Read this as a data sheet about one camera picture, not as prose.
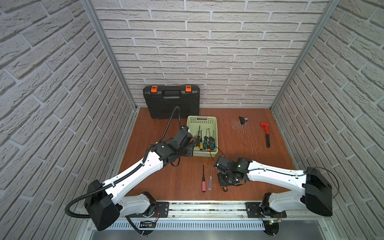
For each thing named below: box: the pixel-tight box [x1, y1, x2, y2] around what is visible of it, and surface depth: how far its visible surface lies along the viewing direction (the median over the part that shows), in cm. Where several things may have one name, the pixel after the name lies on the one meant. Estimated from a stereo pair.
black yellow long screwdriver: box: [196, 125, 201, 149], surface depth 99 cm
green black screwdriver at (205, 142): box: [203, 128, 209, 150], surface depth 99 cm
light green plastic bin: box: [205, 115, 219, 157], surface depth 106 cm
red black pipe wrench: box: [260, 121, 271, 148], surface depth 108 cm
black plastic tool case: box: [143, 85, 200, 120], surface depth 95 cm
